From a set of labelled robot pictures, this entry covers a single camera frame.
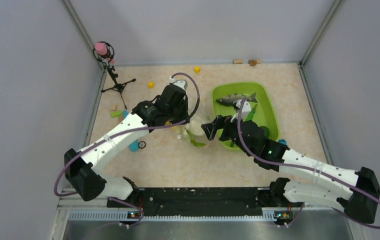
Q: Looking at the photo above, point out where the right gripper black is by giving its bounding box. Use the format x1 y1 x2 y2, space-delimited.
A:
202 111 254 157

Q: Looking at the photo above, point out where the clear zip top bag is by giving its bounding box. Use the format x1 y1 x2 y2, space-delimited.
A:
177 108 211 148

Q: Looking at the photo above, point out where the toy celery stalk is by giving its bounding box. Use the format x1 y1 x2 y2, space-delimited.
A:
181 129 207 148

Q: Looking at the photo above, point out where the grey toy fish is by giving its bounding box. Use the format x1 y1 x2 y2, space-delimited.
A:
215 92 258 107

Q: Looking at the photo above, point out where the green toy chili pepper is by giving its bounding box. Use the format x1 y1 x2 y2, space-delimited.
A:
245 105 257 121

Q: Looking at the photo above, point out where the green plastic bin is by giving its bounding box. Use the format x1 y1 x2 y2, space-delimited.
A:
211 81 280 141

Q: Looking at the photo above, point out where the white toy cauliflower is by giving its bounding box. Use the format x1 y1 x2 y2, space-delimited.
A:
185 120 205 136

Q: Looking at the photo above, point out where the dark green toy avocado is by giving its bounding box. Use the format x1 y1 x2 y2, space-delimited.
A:
260 126 270 138

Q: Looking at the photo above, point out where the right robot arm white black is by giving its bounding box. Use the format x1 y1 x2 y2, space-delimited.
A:
201 101 380 225

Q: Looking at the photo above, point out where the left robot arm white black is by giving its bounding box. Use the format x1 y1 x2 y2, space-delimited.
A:
64 79 188 207

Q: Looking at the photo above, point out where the yellow cube left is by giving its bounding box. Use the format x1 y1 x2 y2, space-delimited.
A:
147 81 155 89

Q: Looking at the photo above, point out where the green block left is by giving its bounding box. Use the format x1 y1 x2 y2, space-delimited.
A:
110 110 122 118

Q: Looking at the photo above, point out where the blue cylinder toy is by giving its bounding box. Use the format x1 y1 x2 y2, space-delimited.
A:
122 110 139 152

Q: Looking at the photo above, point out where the wooden block left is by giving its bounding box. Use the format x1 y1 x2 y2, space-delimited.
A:
109 104 117 111

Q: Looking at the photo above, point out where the small teal block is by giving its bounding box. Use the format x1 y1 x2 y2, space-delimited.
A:
278 139 287 145

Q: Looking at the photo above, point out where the brown small object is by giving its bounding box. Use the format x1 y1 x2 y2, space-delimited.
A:
248 59 257 67

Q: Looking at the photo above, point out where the pink microphone on tripod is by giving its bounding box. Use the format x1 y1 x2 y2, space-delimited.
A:
92 41 136 110

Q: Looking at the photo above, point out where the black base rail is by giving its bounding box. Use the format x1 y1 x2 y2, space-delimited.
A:
107 187 292 219

